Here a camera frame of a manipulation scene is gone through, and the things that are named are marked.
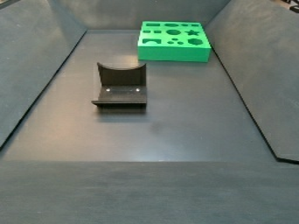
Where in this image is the black L-shaped holder stand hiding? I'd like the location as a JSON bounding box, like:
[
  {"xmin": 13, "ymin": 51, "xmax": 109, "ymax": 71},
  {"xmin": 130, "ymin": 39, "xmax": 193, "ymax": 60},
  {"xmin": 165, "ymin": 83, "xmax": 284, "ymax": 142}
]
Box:
[{"xmin": 92, "ymin": 63, "xmax": 146, "ymax": 107}]

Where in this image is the green shape sorter box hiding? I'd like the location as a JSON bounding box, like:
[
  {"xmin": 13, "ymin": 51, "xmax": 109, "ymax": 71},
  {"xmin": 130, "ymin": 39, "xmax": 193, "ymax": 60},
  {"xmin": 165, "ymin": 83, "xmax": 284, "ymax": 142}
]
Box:
[{"xmin": 137, "ymin": 21, "xmax": 210, "ymax": 62}]

